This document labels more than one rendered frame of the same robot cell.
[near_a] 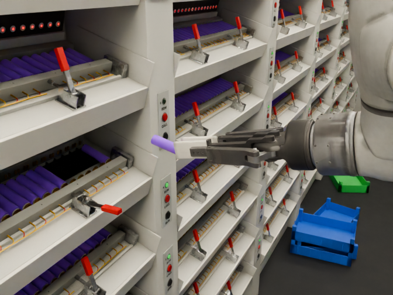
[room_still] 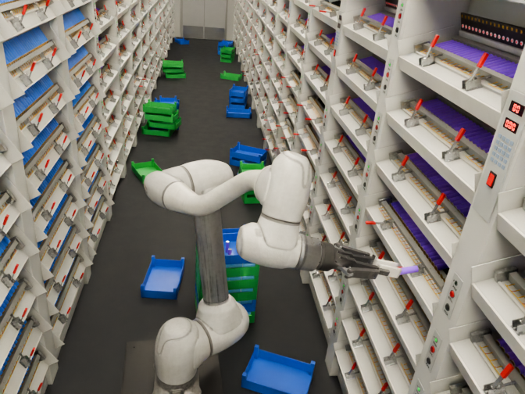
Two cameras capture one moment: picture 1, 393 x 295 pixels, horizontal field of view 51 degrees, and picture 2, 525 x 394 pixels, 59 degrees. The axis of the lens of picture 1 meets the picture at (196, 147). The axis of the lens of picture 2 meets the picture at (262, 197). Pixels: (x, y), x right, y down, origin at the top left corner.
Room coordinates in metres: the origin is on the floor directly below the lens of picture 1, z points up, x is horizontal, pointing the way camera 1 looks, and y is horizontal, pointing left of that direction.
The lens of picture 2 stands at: (1.26, -0.89, 1.76)
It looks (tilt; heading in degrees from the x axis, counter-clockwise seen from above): 28 degrees down; 143
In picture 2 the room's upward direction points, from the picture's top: 5 degrees clockwise
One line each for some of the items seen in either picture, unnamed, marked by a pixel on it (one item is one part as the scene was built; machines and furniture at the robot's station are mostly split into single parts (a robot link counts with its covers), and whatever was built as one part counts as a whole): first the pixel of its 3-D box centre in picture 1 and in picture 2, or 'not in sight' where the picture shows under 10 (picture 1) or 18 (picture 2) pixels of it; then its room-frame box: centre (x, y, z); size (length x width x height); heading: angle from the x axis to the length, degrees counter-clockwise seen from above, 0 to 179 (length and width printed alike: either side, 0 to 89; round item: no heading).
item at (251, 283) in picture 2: not in sight; (226, 271); (-0.40, 0.15, 0.28); 0.30 x 0.20 x 0.08; 69
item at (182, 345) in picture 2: not in sight; (179, 346); (0.10, -0.35, 0.44); 0.18 x 0.16 x 0.22; 96
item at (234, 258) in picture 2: not in sight; (227, 246); (-0.40, 0.15, 0.44); 0.30 x 0.20 x 0.08; 69
